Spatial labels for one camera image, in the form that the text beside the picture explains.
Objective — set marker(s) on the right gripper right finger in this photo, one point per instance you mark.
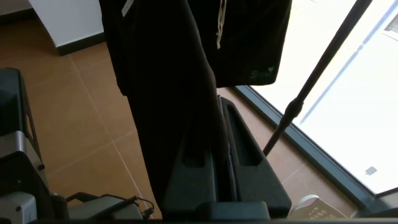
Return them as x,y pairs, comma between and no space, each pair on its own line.
261,186

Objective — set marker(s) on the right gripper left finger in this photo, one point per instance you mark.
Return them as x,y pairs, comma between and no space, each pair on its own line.
189,189

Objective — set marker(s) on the black garment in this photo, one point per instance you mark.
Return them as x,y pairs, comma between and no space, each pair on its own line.
161,77
248,37

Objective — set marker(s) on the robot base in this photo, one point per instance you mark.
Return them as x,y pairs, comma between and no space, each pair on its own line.
18,149

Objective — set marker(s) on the white laundry basket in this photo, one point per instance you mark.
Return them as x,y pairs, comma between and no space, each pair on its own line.
311,207

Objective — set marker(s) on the black clothes rack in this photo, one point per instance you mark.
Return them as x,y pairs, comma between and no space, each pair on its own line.
293,107

